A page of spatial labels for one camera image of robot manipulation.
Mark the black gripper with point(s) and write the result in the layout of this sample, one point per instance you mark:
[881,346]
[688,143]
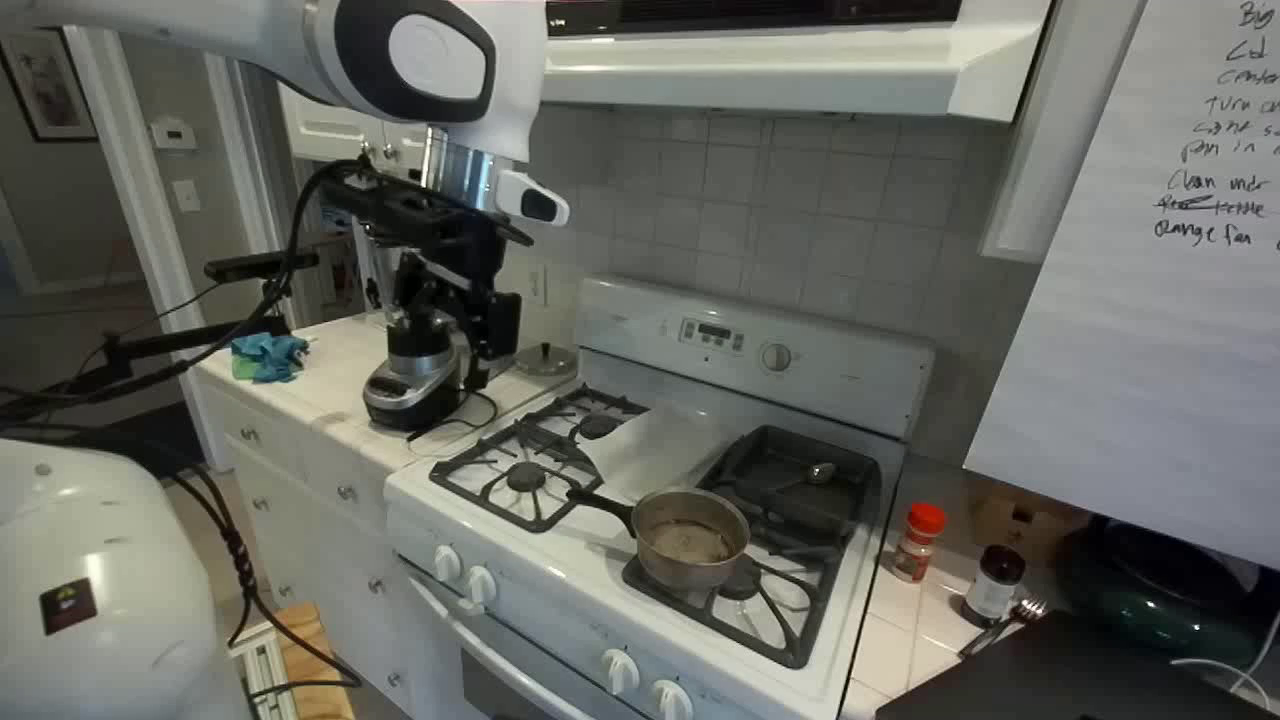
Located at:
[455,261]

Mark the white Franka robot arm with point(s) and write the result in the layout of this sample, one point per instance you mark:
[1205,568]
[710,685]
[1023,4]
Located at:
[441,62]

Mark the black two-burner stove grate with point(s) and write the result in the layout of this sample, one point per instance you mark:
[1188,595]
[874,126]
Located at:
[552,454]
[801,513]

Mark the white gas stove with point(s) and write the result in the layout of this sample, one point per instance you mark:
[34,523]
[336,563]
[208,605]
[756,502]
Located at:
[640,442]

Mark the white stove knob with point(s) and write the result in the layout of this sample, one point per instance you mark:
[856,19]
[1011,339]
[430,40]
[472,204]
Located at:
[668,698]
[446,563]
[619,668]
[483,588]

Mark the white stove panel dial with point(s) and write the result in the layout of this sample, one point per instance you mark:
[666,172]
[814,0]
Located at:
[776,358]

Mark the black silver blender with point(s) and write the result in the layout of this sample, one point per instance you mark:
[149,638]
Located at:
[405,384]

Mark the small round metal lid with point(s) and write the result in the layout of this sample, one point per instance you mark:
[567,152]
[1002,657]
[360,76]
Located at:
[544,361]

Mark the dark round burner cap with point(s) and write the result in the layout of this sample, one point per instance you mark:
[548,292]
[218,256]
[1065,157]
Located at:
[524,479]
[599,424]
[744,583]

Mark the blue crumpled cloth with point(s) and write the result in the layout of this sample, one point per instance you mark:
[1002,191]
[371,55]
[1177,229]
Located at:
[267,354]

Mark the white counter cabinet with drawers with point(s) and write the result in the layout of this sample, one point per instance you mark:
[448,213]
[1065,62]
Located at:
[306,464]

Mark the white power strip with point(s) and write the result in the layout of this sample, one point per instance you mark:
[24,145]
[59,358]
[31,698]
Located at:
[262,666]

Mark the white range hood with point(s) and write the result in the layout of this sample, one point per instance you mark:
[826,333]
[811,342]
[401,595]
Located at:
[801,64]

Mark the spice bottle red lid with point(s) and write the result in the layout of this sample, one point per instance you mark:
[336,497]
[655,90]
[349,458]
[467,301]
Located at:
[918,543]

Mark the dark bottle white label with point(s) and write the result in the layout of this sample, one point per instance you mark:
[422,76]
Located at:
[994,585]

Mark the white handwritten paper sheet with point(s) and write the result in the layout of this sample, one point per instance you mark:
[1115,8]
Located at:
[1146,292]

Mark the dark green bowl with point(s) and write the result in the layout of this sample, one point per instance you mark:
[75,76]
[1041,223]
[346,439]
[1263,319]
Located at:
[1155,595]

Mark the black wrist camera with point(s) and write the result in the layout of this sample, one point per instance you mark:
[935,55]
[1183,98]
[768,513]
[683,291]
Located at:
[401,204]

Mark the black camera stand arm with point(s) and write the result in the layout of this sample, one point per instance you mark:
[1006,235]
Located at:
[262,265]

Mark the white light switch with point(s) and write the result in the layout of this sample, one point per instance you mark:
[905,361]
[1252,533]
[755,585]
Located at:
[185,197]

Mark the white wall thermostat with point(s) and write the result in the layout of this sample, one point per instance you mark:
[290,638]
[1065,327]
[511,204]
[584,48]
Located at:
[173,135]

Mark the framed wall picture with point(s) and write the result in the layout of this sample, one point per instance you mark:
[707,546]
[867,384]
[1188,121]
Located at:
[46,80]

